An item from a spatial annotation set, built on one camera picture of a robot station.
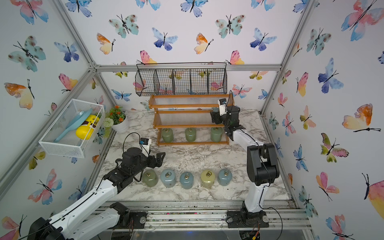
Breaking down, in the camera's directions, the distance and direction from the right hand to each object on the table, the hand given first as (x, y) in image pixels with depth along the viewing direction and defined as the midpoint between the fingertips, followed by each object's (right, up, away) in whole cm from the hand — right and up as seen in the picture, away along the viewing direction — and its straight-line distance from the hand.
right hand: (218, 108), depth 93 cm
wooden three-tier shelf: (-22, -6, +22) cm, 32 cm away
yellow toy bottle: (-65, -14, -23) cm, 70 cm away
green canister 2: (-32, -17, +6) cm, 37 cm away
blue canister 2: (+2, -38, -12) cm, 40 cm away
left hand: (-33, -24, -12) cm, 43 cm away
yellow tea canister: (-7, -38, -13) cm, 41 cm away
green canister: (-38, -39, -12) cm, 56 cm away
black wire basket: (-23, +20, +6) cm, 31 cm away
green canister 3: (-17, -16, +6) cm, 24 cm away
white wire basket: (-64, -19, -31) cm, 74 cm away
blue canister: (-18, -40, -14) cm, 46 cm away
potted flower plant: (-66, -7, +9) cm, 67 cm away
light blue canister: (-28, -38, -13) cm, 49 cm away
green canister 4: (-1, -16, +6) cm, 17 cm away
